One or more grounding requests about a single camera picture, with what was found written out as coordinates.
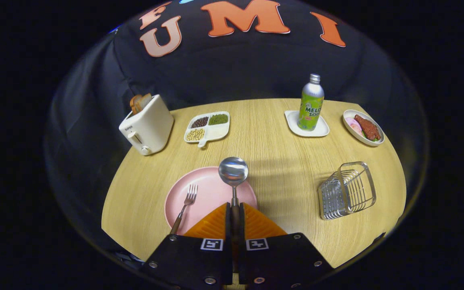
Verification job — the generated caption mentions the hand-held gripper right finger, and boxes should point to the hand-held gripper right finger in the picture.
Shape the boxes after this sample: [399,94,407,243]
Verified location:
[238,203,334,288]

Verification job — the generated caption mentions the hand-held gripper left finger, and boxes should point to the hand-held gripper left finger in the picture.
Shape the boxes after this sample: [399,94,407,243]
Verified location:
[141,203,232,288]

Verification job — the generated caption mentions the metal fork with wooden handle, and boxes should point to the metal fork with wooden handle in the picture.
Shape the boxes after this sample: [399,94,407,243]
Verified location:
[170,184,198,235]

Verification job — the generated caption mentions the metal spoon with wooden handle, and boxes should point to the metal spoon with wooden handle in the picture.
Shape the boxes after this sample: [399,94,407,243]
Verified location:
[218,157,249,242]

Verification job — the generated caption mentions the pink round plate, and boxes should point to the pink round plate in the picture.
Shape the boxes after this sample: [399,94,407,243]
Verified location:
[164,166,258,236]

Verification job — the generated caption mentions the white divided dish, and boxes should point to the white divided dish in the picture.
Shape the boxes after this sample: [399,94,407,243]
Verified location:
[184,111,230,148]

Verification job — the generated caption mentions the white square coaster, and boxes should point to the white square coaster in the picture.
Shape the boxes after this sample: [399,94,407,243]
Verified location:
[284,110,330,138]

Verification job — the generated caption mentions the white toaster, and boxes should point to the white toaster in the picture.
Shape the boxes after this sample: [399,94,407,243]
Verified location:
[119,94,174,156]

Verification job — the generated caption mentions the green soda bottle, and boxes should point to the green soda bottle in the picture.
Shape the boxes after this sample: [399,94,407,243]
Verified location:
[297,74,325,131]

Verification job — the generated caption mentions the pink ham slices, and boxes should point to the pink ham slices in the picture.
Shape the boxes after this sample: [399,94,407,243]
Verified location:
[346,117,364,137]

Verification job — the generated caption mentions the brown grilled meat piece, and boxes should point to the brown grilled meat piece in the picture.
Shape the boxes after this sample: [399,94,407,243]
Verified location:
[354,114,381,141]

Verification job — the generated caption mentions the white oval dish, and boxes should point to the white oval dish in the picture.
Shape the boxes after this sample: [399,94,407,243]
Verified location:
[343,110,385,146]

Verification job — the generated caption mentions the brown toast slice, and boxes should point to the brown toast slice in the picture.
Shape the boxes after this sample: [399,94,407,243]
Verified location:
[130,93,152,115]

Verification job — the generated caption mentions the black backdrop cloth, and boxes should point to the black backdrop cloth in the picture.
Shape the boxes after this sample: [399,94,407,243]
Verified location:
[45,0,428,258]

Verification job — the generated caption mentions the metal wire basket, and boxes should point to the metal wire basket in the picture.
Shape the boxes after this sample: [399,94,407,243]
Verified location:
[318,162,377,220]

